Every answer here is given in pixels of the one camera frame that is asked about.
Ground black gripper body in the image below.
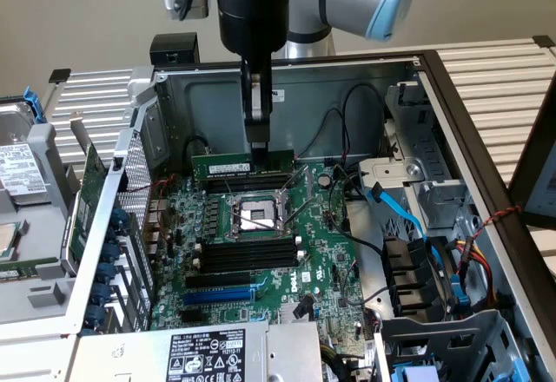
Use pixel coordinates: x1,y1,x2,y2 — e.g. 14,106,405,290
216,0,290,76

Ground green RAM stick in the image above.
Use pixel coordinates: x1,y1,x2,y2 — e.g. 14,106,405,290
0,256,60,281
190,149,296,181

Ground open grey PC case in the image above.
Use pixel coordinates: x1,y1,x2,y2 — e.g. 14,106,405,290
64,49,556,382

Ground black box with port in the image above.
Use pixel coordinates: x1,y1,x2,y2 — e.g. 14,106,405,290
149,32,202,65

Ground metal socket cover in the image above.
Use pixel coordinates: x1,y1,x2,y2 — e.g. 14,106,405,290
280,164,314,222

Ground CPU socket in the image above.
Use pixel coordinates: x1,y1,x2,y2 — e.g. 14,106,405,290
225,193,296,242

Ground green Dell motherboard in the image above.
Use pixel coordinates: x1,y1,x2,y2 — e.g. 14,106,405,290
149,162,375,357

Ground silver metal disk bay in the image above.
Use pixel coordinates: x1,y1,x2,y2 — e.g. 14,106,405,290
358,82,475,232

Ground green graphics card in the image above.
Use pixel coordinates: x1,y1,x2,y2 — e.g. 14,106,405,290
60,110,109,271

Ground long black expansion slot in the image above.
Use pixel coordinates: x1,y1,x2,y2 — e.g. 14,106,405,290
185,271,252,291

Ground blue expansion slot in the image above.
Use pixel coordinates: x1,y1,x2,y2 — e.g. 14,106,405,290
182,288,255,307

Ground small silver heat sink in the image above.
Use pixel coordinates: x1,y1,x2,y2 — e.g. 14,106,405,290
280,301,318,325

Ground blue plastic rack clip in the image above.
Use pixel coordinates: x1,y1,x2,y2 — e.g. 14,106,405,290
23,86,47,125

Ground black plastic fan shroud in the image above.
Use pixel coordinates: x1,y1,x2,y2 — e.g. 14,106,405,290
381,236,461,319

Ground silver hard disk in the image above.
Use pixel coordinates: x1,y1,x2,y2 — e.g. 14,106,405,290
0,102,56,206

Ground grey parts rack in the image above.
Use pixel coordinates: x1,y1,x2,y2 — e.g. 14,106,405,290
0,90,89,327

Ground silver power supply with label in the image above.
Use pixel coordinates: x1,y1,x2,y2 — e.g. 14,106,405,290
64,320,325,382

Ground black framed computer unit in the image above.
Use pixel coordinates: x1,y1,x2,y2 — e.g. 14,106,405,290
506,90,556,280

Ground silver CPU chip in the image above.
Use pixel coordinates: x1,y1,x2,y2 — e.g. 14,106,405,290
0,221,23,256

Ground grey metal drive cage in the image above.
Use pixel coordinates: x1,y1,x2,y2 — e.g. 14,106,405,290
375,307,536,382

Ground black looped wire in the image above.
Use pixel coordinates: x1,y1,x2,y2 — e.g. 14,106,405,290
299,107,351,161
341,82,390,158

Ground black wire with connector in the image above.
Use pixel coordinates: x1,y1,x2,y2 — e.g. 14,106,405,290
182,135,214,181

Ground red black twisted wire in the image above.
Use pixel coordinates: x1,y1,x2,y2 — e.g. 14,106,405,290
149,174,180,245
480,204,522,229

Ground black wire across motherboard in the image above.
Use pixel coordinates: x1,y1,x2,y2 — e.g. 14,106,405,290
328,164,386,255

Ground blue flat SATA wire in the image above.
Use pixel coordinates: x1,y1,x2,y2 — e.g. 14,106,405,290
367,181,449,280

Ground thin grey wire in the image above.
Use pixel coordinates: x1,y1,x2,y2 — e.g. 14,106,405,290
341,260,383,310

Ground yellow red power wire bundle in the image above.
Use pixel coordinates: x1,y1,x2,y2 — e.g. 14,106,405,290
451,236,501,310

